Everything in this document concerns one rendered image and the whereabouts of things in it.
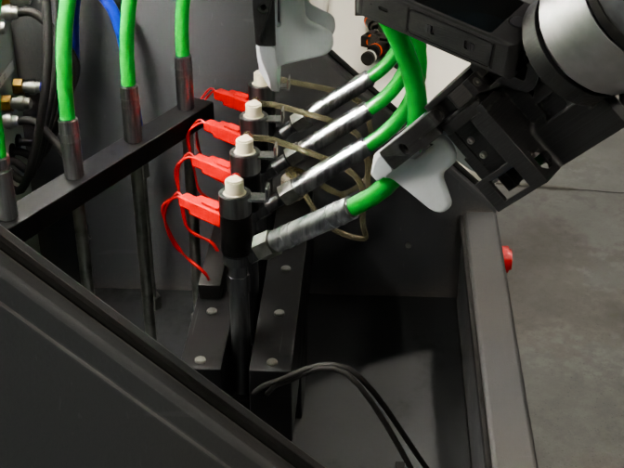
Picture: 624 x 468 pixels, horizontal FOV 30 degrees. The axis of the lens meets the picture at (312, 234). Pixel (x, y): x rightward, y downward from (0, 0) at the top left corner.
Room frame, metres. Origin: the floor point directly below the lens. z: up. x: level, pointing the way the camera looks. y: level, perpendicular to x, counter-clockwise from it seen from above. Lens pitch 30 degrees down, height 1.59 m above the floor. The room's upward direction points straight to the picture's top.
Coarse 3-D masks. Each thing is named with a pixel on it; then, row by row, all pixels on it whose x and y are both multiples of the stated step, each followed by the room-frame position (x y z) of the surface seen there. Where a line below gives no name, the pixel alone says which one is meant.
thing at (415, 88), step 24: (0, 0) 0.88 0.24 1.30; (408, 48) 0.72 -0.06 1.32; (408, 72) 0.72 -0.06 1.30; (408, 96) 0.72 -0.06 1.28; (0, 120) 0.89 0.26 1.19; (408, 120) 0.72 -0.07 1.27; (0, 144) 0.88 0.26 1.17; (0, 168) 0.88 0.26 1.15; (360, 192) 0.74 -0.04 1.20; (384, 192) 0.73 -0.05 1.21
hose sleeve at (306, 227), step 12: (336, 204) 0.75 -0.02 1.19; (312, 216) 0.75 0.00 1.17; (324, 216) 0.75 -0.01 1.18; (336, 216) 0.74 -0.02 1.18; (348, 216) 0.74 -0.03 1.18; (276, 228) 0.77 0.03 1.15; (288, 228) 0.76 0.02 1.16; (300, 228) 0.75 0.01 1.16; (312, 228) 0.75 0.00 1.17; (324, 228) 0.75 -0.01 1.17; (276, 240) 0.76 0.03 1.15; (288, 240) 0.76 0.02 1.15; (300, 240) 0.76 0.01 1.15
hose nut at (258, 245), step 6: (258, 234) 0.78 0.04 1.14; (264, 234) 0.77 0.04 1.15; (258, 240) 0.77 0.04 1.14; (264, 240) 0.77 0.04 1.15; (252, 246) 0.77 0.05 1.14; (258, 246) 0.77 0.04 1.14; (264, 246) 0.77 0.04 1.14; (258, 252) 0.77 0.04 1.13; (264, 252) 0.77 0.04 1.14; (270, 252) 0.76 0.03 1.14; (276, 252) 0.77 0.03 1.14; (258, 258) 0.77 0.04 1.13; (264, 258) 0.77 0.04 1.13; (270, 258) 0.77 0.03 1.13
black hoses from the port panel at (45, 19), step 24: (48, 0) 1.09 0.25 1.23; (48, 24) 1.08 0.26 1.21; (48, 48) 1.08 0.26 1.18; (72, 48) 1.13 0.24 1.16; (48, 72) 1.08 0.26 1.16; (72, 72) 1.13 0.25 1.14; (48, 96) 1.08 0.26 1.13; (24, 120) 1.09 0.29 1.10; (48, 120) 1.11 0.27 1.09; (24, 144) 1.17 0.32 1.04; (48, 144) 1.14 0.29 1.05; (24, 168) 1.12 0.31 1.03
